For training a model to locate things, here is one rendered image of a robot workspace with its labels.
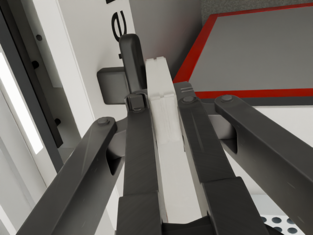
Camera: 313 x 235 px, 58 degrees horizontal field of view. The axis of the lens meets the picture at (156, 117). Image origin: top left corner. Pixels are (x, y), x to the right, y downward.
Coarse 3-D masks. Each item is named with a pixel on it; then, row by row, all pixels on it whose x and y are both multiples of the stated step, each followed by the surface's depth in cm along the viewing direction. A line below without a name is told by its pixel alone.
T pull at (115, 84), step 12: (132, 36) 19; (120, 48) 19; (132, 48) 19; (132, 60) 19; (108, 72) 20; (120, 72) 20; (132, 72) 20; (144, 72) 20; (108, 84) 21; (120, 84) 20; (132, 84) 20; (144, 84) 20; (108, 96) 21; (120, 96) 21
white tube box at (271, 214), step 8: (256, 200) 41; (264, 200) 40; (272, 200) 40; (264, 208) 39; (272, 208) 39; (264, 216) 39; (272, 216) 38; (280, 216) 38; (272, 224) 39; (280, 224) 39; (288, 224) 38; (288, 232) 39; (296, 232) 39
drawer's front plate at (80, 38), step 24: (48, 0) 17; (72, 0) 18; (96, 0) 21; (120, 0) 25; (48, 24) 18; (72, 24) 18; (96, 24) 21; (120, 24) 25; (72, 48) 18; (96, 48) 21; (72, 72) 19; (96, 72) 21; (72, 96) 20; (96, 96) 21; (120, 192) 25
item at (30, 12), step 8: (24, 0) 26; (32, 0) 26; (24, 8) 27; (32, 8) 26; (32, 16) 27; (32, 24) 27; (40, 24) 27; (32, 32) 28; (40, 32) 27; (40, 40) 28; (40, 48) 28; (48, 48) 28; (48, 56) 29; (48, 64) 29; (48, 72) 30; (56, 72) 29; (56, 80) 30
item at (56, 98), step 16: (16, 0) 28; (16, 16) 29; (32, 48) 30; (48, 80) 32; (48, 96) 33; (64, 96) 32; (64, 112) 34; (64, 128) 35; (64, 144) 36; (64, 160) 34
